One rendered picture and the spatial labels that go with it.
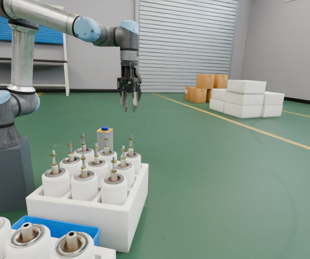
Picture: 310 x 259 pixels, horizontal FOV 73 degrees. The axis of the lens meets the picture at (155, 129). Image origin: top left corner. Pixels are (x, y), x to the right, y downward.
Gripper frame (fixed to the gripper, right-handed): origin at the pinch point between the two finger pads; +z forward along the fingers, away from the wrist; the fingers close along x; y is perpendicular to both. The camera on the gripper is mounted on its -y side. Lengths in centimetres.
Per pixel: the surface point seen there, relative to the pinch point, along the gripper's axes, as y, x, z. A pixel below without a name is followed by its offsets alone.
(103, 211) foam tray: 31.6, 0.6, 31.0
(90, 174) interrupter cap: 23.1, -8.4, 22.1
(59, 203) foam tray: 32.4, -15.8, 30.0
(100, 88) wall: -449, -225, 37
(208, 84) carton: -376, 51, 7
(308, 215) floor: -10, 87, 47
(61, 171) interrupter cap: 24.2, -19.9, 22.1
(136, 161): 3.0, 4.2, 24.0
